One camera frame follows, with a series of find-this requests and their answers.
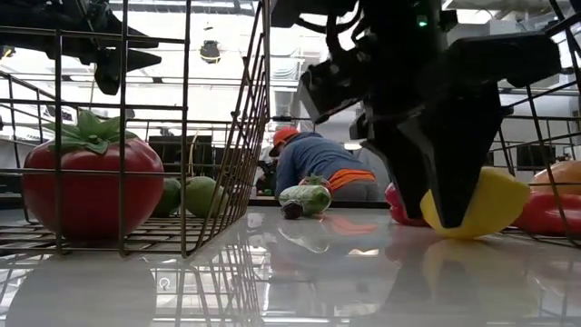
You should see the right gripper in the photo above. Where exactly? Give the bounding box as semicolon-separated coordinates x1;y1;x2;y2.
298;25;564;230

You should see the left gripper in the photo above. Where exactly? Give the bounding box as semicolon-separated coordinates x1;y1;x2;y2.
57;0;162;97

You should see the yellow lemon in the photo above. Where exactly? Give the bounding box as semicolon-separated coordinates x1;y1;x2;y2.
419;166;531;240

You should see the green cucumber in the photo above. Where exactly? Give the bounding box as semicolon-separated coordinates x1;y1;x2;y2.
278;183;333;218

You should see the orange round vegetable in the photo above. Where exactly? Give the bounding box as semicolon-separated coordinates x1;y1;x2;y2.
530;160;581;197

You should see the small purple eggplant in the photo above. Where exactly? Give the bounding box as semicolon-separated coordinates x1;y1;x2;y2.
280;200;305;221

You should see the dark green lime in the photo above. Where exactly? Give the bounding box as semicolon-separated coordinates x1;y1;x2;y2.
152;177;183;218

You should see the light green round fruit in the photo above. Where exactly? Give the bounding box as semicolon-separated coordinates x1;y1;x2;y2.
182;175;231;219

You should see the black monitor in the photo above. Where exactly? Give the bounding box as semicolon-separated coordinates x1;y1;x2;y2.
517;144;557;172

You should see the black partition panel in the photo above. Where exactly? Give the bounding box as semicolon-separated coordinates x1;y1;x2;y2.
148;134;214;179

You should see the person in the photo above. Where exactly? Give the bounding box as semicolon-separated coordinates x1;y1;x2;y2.
268;125;381;203

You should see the black dome camera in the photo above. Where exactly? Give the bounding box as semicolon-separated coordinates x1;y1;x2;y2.
199;39;222;64

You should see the gold wire basket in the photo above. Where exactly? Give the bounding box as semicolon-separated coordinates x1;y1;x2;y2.
0;0;272;261
487;0;581;250

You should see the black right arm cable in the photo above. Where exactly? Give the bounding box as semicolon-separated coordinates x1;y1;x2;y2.
294;0;364;60

